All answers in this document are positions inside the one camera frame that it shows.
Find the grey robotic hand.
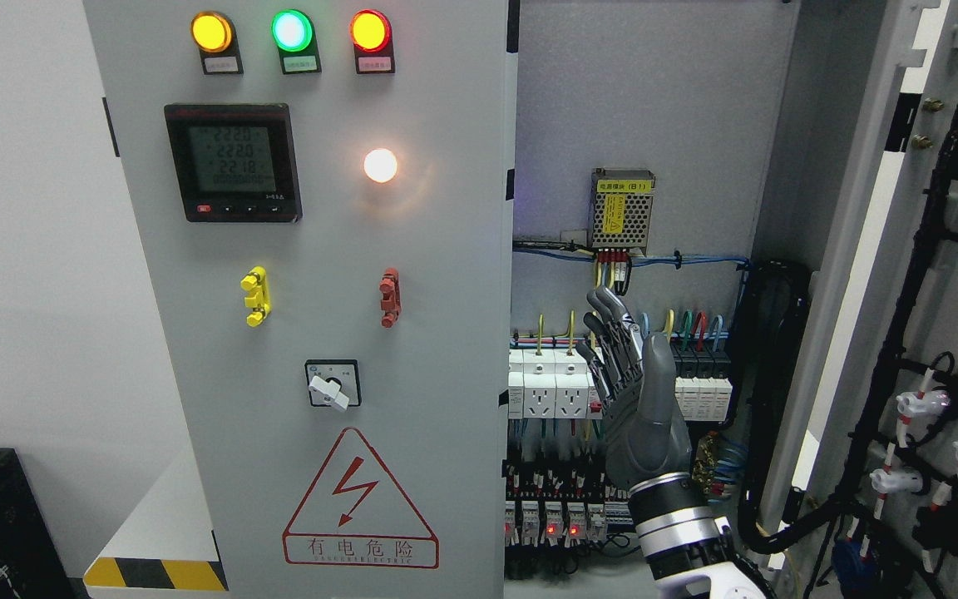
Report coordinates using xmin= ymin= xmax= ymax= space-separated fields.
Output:
xmin=578 ymin=285 xmax=691 ymax=490

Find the grey cabinet door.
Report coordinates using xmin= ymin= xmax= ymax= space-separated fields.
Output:
xmin=84 ymin=1 xmax=516 ymax=598
xmin=731 ymin=1 xmax=958 ymax=598

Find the red indicator light left door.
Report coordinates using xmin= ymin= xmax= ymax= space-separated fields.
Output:
xmin=349 ymin=8 xmax=396 ymax=75

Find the green indicator light left door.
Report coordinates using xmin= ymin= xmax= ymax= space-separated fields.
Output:
xmin=270 ymin=10 xmax=322 ymax=75

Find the yellow indicator light left door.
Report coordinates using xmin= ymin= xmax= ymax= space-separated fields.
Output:
xmin=190 ymin=11 xmax=243 ymax=75

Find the black surge protector block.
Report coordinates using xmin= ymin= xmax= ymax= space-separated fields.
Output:
xmin=670 ymin=342 xmax=735 ymax=429

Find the white socket breaker row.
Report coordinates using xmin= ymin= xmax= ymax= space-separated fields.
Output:
xmin=508 ymin=348 xmax=602 ymax=420

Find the lower white breaker row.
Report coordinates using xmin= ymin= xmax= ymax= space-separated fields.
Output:
xmin=503 ymin=499 xmax=634 ymax=548

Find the metal mesh power supply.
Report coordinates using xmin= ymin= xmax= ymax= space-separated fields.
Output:
xmin=590 ymin=167 xmax=655 ymax=255

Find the red electric hazard warning sign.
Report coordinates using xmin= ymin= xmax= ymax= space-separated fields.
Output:
xmin=282 ymin=426 xmax=440 ymax=569

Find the white indicator light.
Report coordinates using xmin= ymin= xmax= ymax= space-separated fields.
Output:
xmin=363 ymin=147 xmax=399 ymax=185

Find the black digital power meter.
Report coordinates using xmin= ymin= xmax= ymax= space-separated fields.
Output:
xmin=164 ymin=103 xmax=303 ymax=223

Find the black corrugated cable conduit right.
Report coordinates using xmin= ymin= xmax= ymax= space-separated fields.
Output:
xmin=737 ymin=260 xmax=850 ymax=557

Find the red terminal post block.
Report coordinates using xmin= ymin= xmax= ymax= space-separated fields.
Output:
xmin=378 ymin=268 xmax=402 ymax=329

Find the white rotary selector switch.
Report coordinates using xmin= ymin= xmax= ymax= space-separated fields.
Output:
xmin=304 ymin=358 xmax=362 ymax=413

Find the yellow terminal post block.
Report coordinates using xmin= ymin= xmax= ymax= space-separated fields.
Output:
xmin=239 ymin=265 xmax=271 ymax=329

